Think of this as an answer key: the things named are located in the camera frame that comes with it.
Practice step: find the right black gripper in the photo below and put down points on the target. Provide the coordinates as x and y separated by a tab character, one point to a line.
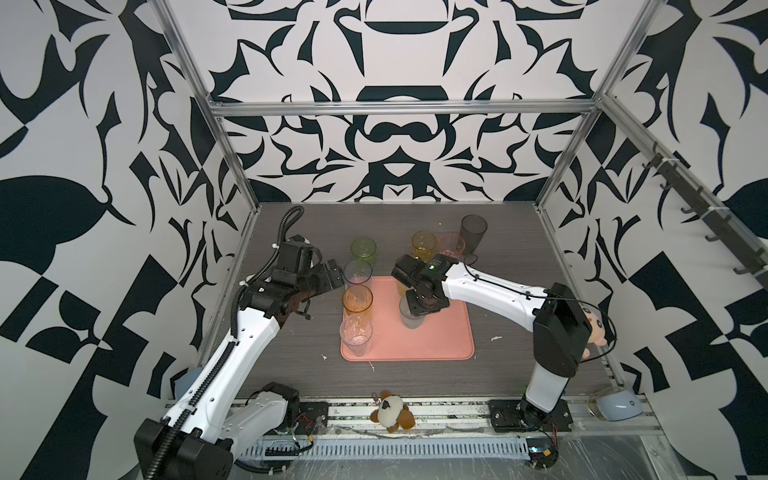
415	311

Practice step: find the black hook rail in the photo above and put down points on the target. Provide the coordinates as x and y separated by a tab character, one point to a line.
701	204

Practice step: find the brown white plush toy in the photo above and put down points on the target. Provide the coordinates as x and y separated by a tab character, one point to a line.
392	413

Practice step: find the dark grey glass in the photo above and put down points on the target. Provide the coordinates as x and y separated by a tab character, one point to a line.
472	230

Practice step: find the pink pig plush toy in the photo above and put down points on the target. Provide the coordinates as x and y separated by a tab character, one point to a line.
597	337

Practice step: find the pink rectangular tray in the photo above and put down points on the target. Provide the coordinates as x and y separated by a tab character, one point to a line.
443	336

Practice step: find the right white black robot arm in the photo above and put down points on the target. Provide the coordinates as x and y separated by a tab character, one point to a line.
559	323

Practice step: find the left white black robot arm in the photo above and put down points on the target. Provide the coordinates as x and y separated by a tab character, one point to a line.
200	437

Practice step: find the light blue computer mouse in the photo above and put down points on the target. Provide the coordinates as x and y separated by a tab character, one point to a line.
615	405

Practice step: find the tall green glass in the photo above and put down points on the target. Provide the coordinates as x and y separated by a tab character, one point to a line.
401	288

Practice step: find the orange translucent glass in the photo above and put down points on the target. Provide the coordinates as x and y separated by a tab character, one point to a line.
357	302

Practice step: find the teal translucent glass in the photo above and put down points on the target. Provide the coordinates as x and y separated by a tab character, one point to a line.
408	319

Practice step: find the pink glass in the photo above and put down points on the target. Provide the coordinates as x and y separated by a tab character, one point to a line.
452	245

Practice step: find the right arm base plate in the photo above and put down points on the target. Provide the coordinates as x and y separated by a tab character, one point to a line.
507	415

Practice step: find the white cable duct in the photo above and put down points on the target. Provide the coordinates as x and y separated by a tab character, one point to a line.
392	449

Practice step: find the short green glass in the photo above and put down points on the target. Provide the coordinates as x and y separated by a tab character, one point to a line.
364	248

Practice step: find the yellow glass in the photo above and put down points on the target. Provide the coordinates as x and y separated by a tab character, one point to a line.
424	245

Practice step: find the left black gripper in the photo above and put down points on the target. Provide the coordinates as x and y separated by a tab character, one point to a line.
324	281

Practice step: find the green lit circuit board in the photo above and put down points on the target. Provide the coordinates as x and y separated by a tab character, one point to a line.
543	454

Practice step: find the blue translucent glass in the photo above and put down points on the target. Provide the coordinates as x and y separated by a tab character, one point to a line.
357	272

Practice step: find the clear glass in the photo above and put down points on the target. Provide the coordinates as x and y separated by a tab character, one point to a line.
356	334

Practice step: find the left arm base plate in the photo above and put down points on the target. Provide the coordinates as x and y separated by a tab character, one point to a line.
305	418

